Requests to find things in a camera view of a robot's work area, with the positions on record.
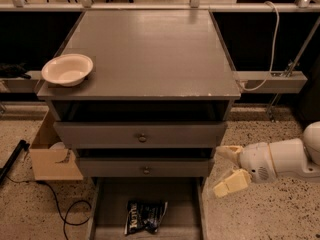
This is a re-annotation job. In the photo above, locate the top grey drawer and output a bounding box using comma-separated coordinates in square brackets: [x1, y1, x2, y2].
[54, 122, 226, 149]

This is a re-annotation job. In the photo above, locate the black floor cable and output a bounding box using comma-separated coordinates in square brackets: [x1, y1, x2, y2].
[5, 174, 92, 240]

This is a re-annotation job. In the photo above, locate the grey drawer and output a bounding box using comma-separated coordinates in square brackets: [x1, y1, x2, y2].
[76, 158, 214, 177]
[85, 178, 208, 240]
[54, 122, 226, 149]

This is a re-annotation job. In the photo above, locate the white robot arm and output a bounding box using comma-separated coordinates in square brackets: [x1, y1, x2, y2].
[214, 122, 320, 197]

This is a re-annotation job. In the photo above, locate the grey drawer cabinet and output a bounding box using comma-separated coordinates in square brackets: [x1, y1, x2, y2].
[35, 9, 242, 240]

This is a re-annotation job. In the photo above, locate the middle grey drawer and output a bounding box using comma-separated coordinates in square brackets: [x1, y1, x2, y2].
[76, 158, 214, 177]

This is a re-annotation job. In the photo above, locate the bottom grey drawer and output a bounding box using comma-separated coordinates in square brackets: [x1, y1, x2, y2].
[85, 178, 208, 240]

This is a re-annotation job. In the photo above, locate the black object on rail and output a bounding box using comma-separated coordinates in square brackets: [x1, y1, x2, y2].
[0, 63, 31, 79]

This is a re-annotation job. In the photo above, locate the black bar on floor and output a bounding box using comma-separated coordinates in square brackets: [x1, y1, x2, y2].
[0, 140, 30, 184]

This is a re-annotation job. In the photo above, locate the metal frame rail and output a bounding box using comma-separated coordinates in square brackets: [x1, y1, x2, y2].
[0, 71, 307, 94]

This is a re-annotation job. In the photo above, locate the white hanging cable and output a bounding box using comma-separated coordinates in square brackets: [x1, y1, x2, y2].
[238, 1, 281, 93]

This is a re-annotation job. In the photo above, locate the cardboard box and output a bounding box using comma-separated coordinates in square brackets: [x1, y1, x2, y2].
[29, 112, 83, 181]

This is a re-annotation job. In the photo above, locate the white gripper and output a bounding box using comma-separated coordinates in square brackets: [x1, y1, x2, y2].
[213, 142, 276, 197]

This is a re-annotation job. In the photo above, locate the white bowl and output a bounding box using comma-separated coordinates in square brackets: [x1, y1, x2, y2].
[41, 54, 93, 87]

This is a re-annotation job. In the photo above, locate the black cart at right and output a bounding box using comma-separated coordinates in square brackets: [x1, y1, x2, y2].
[296, 57, 320, 127]

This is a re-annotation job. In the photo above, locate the blue chip bag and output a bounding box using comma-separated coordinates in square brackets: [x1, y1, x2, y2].
[124, 200, 168, 235]

